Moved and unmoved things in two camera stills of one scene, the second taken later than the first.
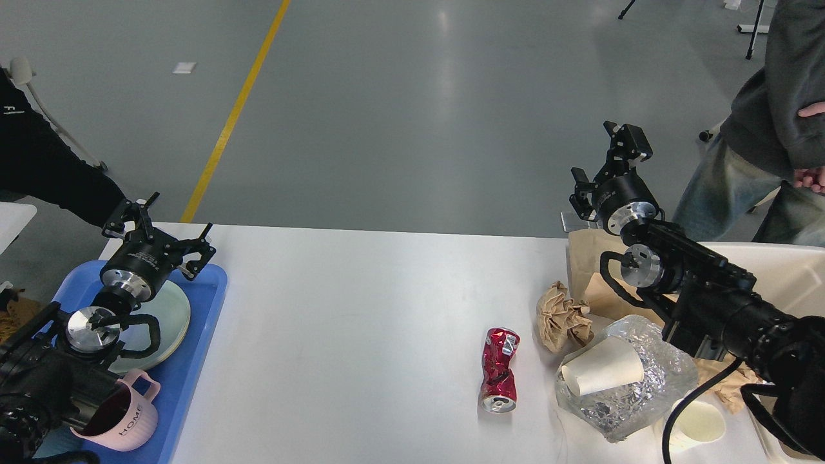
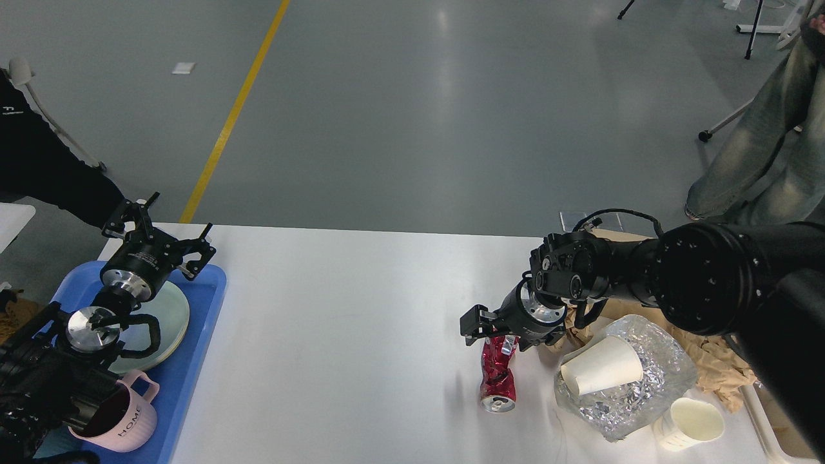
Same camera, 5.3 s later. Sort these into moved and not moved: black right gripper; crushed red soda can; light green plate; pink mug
Moved: black right gripper
Not moved: light green plate; pink mug; crushed red soda can
